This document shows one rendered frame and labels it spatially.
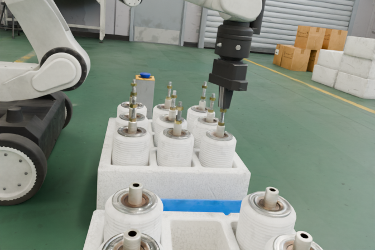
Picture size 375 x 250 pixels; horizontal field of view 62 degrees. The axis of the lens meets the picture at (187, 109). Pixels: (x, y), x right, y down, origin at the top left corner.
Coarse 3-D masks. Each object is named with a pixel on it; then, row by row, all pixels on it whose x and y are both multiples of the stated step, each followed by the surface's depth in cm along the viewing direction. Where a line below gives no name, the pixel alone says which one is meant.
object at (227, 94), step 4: (224, 88) 80; (224, 92) 80; (228, 92) 81; (232, 92) 82; (224, 96) 81; (228, 96) 81; (224, 100) 81; (228, 100) 82; (224, 104) 81; (228, 104) 82; (224, 108) 82; (228, 108) 83
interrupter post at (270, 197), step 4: (268, 188) 55; (272, 188) 55; (268, 192) 54; (272, 192) 54; (276, 192) 54; (268, 196) 54; (272, 196) 54; (276, 196) 54; (264, 200) 55; (268, 200) 54; (272, 200) 54; (276, 200) 54; (264, 204) 55; (268, 204) 54; (272, 204) 54; (272, 208) 54
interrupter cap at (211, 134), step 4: (208, 132) 86; (212, 132) 87; (224, 132) 88; (228, 132) 88; (208, 136) 84; (212, 136) 84; (216, 136) 85; (224, 136) 86; (228, 136) 85; (232, 136) 85; (220, 140) 82; (224, 140) 82; (228, 140) 83
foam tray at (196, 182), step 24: (120, 168) 77; (144, 168) 78; (168, 168) 79; (192, 168) 81; (216, 168) 82; (240, 168) 84; (168, 192) 80; (192, 192) 81; (216, 192) 82; (240, 192) 83
